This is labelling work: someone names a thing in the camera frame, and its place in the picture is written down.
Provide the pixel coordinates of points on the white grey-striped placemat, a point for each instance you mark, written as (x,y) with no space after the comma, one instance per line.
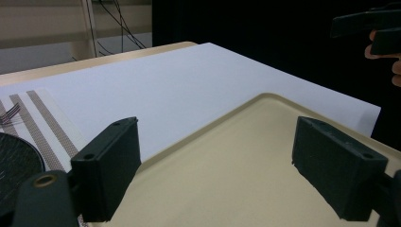
(50,124)

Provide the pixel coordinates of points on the black curtain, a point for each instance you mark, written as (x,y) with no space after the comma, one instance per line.
(252,28)

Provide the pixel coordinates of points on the beige wooden frame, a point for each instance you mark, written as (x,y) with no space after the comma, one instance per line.
(83,41)

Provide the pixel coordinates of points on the white table cover sheet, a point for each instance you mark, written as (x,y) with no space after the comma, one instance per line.
(176,85)

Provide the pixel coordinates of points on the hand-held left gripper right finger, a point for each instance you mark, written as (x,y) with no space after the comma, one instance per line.
(337,170)

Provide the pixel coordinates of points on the black round plate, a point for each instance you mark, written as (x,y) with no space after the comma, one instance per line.
(17,164)

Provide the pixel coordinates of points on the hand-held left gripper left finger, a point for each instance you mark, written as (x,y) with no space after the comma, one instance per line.
(105,170)

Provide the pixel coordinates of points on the metal fork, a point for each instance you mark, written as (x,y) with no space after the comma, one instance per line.
(11,114)

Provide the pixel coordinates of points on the beige plastic tray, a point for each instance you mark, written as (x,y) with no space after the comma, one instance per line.
(233,170)

